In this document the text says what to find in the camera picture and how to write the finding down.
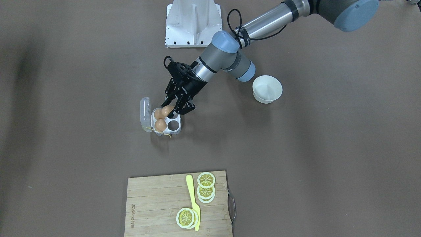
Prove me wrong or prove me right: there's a brown egg in box near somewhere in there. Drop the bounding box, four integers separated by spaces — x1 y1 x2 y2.
154 119 167 132

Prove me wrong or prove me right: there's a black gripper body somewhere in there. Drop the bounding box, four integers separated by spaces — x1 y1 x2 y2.
175 77 207 102

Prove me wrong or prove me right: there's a brown egg from bowl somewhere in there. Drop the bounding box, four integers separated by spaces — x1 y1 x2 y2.
161 105 174 117

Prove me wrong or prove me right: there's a white bowl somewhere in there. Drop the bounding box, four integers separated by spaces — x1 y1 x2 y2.
252 75 283 104

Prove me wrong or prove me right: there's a brown egg in box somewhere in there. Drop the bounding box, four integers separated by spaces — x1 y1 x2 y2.
153 108 165 120
154 119 167 132

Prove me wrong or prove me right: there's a lemon slice under top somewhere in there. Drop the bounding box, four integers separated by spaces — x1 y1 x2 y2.
192 210 200 228

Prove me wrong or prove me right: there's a brown egg in box far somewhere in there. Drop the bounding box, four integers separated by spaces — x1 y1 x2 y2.
153 108 165 120

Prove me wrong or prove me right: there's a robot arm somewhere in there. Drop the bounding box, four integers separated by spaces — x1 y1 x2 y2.
162 0 379 118

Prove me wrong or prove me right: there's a lemon slice lower pair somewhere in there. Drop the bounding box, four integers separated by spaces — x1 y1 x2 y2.
197 171 216 189

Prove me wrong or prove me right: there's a wooden cutting board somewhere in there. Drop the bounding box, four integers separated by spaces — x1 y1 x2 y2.
124 171 233 237

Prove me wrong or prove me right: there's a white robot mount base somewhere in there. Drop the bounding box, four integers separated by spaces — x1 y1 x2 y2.
164 0 223 48

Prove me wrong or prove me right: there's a lemon slice upper pair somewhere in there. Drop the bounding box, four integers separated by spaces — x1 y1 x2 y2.
197 186 215 200

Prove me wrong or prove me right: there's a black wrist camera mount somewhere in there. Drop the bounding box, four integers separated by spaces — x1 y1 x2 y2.
163 56 198 83

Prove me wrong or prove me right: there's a clear plastic egg box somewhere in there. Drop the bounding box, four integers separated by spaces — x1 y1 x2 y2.
139 97 182 136

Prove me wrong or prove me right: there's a lemon slice pair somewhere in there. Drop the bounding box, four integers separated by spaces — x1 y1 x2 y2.
197 186 215 200
197 171 216 189

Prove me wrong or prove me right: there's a yellow plastic knife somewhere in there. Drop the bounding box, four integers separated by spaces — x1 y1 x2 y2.
186 174 201 231

